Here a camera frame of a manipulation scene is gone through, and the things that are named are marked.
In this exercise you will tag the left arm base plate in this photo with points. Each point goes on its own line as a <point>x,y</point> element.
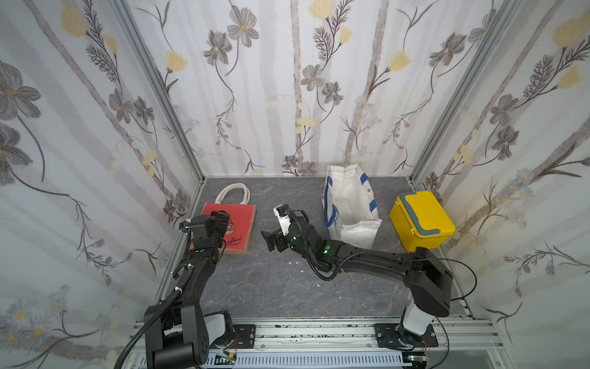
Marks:
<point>241,336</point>

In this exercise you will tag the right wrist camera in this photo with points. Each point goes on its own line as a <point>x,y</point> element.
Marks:
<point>282,212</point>

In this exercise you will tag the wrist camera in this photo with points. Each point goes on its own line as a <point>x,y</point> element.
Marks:
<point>185,226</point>
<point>282,212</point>

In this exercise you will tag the yellow cooler box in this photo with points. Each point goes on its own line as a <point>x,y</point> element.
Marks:
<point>420,221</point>

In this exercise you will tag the white Doraemon canvas bag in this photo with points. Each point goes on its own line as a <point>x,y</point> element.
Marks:
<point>350,207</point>

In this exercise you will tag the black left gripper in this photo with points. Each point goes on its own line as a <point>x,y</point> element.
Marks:
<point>221,226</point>

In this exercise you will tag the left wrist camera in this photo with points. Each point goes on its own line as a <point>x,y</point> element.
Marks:
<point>185,226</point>

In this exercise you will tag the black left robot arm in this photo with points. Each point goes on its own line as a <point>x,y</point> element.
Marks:
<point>174,330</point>

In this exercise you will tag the red Christmas jute bag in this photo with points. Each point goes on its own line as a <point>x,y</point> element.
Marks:
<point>242,215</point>

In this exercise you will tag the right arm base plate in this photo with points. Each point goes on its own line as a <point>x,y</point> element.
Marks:
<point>393,336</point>

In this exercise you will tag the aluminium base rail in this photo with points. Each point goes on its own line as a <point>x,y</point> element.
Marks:
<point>464,342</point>

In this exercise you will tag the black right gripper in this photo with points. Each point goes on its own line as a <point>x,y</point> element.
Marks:
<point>278,238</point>

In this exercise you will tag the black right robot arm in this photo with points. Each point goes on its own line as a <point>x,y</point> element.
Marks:
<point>429,280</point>

